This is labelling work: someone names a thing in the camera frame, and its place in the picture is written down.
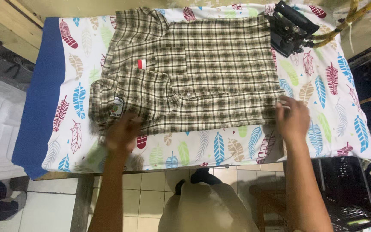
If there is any person's left hand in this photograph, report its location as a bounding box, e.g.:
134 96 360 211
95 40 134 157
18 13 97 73
106 113 145 154

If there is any person's right hand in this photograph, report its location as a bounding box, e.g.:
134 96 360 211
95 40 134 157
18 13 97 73
275 96 312 142

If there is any brown plaid shirt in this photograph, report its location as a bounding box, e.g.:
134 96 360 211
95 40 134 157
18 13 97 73
88 7 287 145

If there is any feather print cloth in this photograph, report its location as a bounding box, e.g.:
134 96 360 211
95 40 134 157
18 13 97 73
41 3 371 173

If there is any black clothes iron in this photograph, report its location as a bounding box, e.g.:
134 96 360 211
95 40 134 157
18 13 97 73
267 0 321 58

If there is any wooden stool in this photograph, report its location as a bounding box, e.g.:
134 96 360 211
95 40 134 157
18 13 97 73
249 184 290 232

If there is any blue cloth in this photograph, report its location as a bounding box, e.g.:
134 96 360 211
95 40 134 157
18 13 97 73
11 17 67 180

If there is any black plastic laundry basket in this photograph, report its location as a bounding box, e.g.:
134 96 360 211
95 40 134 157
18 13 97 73
314 156 371 232

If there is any person's beige clothing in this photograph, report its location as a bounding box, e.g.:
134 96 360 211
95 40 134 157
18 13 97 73
157 182 260 232

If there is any wooden board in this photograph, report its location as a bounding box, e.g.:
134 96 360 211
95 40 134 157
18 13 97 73
0 0 44 64

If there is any yellow braided iron cord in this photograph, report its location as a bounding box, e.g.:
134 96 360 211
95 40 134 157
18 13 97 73
308 0 371 49

